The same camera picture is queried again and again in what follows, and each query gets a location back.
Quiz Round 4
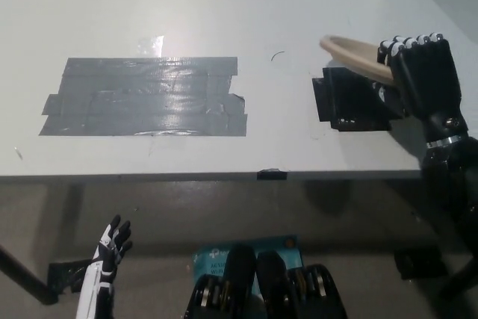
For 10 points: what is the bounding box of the black tape patch on table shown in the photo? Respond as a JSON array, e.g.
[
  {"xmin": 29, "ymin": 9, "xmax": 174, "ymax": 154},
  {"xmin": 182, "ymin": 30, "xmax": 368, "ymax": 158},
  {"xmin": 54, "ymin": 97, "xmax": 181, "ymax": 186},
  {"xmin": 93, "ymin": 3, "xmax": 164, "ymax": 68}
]
[{"xmin": 312, "ymin": 66, "xmax": 406, "ymax": 133}]

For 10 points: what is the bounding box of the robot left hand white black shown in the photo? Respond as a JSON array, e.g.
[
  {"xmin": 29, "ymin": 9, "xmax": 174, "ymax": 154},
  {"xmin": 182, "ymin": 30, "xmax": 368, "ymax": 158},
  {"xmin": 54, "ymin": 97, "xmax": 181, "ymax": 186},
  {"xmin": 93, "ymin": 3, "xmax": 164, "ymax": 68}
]
[{"xmin": 76, "ymin": 214, "xmax": 134, "ymax": 319}]

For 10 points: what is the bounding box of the stack of beige paper plates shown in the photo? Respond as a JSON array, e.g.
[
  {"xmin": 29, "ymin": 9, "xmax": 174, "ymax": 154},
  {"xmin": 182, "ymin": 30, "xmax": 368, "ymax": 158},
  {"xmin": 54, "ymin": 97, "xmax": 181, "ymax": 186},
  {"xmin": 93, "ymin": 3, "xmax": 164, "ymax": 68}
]
[{"xmin": 320, "ymin": 34, "xmax": 396, "ymax": 85}]

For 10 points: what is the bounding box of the black tape patch on floor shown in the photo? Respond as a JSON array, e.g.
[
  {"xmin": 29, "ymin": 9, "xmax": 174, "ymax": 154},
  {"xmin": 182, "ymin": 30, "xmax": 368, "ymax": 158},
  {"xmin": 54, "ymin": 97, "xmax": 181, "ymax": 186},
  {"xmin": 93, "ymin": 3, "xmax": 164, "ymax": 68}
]
[
  {"xmin": 48, "ymin": 258, "xmax": 94, "ymax": 294},
  {"xmin": 394, "ymin": 246, "xmax": 449, "ymax": 281}
]

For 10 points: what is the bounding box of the grey duct tape patch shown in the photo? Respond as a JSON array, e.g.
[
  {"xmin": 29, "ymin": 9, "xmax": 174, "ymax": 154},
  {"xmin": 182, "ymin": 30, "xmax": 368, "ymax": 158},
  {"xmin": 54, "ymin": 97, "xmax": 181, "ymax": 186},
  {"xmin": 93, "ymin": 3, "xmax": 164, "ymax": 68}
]
[{"xmin": 38, "ymin": 56, "xmax": 249, "ymax": 137}]

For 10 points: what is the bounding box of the small black tape on table edge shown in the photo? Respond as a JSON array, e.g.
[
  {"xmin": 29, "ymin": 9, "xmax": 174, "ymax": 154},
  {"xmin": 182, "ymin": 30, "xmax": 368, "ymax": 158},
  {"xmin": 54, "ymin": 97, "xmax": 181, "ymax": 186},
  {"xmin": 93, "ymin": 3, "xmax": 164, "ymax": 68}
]
[{"xmin": 256, "ymin": 167, "xmax": 288, "ymax": 181}]

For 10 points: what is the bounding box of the clear tape piece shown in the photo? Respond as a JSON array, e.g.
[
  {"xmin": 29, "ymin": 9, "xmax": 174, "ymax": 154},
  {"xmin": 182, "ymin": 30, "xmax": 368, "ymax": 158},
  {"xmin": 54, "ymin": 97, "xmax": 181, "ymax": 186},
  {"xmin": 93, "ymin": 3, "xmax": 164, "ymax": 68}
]
[{"xmin": 137, "ymin": 34, "xmax": 165, "ymax": 58}]

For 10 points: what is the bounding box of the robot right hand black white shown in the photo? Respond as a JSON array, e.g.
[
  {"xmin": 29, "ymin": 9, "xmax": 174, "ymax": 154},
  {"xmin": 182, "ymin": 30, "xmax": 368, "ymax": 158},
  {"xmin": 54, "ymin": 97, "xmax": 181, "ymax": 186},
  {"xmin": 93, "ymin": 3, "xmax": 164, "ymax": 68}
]
[{"xmin": 374, "ymin": 31, "xmax": 470, "ymax": 145}]

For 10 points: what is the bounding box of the black table leg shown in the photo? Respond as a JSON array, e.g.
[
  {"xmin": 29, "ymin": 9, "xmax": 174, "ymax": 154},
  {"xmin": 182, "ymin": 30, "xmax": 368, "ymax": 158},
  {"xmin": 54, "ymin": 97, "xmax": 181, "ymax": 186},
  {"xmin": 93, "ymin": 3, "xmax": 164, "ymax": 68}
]
[{"xmin": 0, "ymin": 244, "xmax": 59, "ymax": 306}]

